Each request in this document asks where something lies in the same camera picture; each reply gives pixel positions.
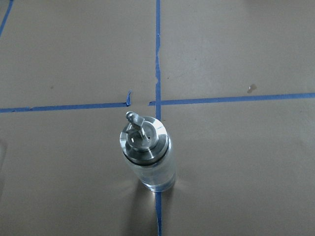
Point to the glass sauce bottle metal spout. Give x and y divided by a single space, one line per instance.
148 150

